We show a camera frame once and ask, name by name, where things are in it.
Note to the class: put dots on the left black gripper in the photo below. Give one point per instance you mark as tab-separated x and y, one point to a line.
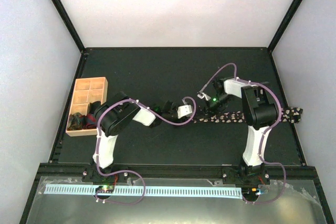
181	120

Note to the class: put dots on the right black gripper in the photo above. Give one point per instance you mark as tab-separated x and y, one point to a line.
209	110

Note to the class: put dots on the black floral patterned tie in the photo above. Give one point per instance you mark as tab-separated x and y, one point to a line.
289	114

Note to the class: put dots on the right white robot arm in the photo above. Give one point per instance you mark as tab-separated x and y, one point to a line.
261	110

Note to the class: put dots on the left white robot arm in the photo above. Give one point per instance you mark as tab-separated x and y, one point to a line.
118	118

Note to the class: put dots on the wooden compartment box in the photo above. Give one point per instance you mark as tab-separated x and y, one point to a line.
88	94

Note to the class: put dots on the dark rolled tie in box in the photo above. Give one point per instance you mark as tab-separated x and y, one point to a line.
76	122

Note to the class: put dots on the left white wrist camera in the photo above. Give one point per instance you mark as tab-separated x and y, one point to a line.
185	110

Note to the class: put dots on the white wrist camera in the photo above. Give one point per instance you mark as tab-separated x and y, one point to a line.
185	110
203	96

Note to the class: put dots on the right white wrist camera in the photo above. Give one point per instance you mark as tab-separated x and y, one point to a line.
203	96

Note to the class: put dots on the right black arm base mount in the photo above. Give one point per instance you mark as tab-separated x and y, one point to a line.
243	175

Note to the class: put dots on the light blue slotted cable duct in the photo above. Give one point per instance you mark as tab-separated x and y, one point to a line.
147	191

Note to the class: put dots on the right black frame post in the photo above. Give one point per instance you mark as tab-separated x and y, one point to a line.
294	6

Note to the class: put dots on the black frame post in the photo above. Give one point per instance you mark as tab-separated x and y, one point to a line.
68	23
294	6

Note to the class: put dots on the left black frame post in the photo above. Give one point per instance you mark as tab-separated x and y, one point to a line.
68	23

